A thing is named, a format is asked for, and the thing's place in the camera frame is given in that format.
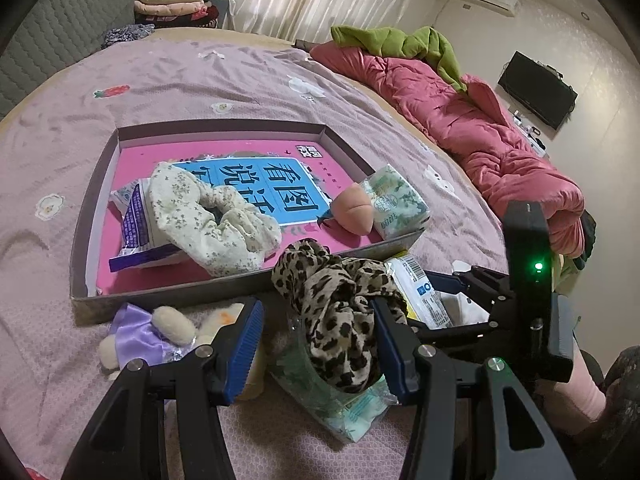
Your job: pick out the purple printed bed sheet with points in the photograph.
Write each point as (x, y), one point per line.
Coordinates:
(200, 85)

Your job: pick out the purple white packet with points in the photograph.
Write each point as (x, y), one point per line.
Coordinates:
(137, 230)

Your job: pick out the person's right forearm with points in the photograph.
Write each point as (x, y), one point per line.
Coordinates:
(585, 390)

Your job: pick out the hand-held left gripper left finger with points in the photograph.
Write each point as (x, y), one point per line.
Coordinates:
(242, 355)

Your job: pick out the black wall television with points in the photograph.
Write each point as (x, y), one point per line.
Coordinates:
(540, 90)

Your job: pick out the blue patterned cloth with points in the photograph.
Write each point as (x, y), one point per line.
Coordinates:
(125, 35)

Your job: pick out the peach makeup sponge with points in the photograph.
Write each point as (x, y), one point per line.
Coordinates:
(352, 210)

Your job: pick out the green cloth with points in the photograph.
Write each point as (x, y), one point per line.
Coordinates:
(395, 45)

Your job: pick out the pink quilt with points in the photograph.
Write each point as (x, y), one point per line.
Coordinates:
(480, 140)

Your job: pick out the grey quilted headboard cover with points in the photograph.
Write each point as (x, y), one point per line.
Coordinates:
(60, 25)

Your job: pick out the dark red folded clothes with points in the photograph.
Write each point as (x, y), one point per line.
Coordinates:
(190, 20)

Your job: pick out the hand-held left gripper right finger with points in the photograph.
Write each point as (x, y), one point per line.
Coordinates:
(395, 355)

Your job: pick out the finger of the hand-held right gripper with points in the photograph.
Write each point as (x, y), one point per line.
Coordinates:
(450, 282)
(460, 335)

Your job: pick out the shallow grey cardboard box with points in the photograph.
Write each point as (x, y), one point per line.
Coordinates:
(90, 210)

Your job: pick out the white yellow packet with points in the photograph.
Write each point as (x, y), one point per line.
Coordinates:
(430, 300)

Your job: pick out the white floral scrunchie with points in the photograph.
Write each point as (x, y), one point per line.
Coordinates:
(210, 230)

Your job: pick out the teddy bear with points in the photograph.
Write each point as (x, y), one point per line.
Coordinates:
(145, 332)

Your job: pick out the leopard print scrunchie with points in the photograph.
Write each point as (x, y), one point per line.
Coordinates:
(335, 305)

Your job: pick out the green printed tissue pack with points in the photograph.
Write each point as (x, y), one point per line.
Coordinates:
(397, 202)

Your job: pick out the pale green tissue pack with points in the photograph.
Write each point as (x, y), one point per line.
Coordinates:
(350, 410)

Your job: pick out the pink folded garment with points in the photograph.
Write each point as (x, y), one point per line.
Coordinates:
(170, 9)

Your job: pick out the person's patterned clothing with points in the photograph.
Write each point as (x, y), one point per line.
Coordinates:
(622, 400)

